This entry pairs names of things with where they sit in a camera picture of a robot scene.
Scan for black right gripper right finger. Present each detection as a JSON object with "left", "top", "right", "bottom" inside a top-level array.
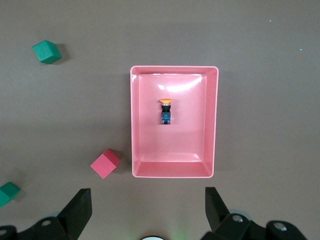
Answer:
[{"left": 201, "top": 186, "right": 251, "bottom": 240}]

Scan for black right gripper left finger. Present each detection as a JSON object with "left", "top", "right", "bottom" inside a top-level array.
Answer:
[{"left": 17, "top": 188, "right": 93, "bottom": 240}]

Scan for orange capped push button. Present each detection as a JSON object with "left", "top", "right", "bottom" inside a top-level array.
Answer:
[{"left": 159, "top": 98, "right": 174, "bottom": 126}]

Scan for red cube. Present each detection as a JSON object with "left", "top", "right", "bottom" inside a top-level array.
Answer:
[{"left": 90, "top": 148, "right": 121, "bottom": 180}]

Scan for green cube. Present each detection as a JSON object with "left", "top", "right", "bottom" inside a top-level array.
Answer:
[
  {"left": 0, "top": 181, "right": 21, "bottom": 208},
  {"left": 32, "top": 39, "right": 63, "bottom": 65}
]

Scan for pink plastic tray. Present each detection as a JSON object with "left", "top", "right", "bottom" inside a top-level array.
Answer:
[{"left": 129, "top": 65, "right": 220, "bottom": 179}]

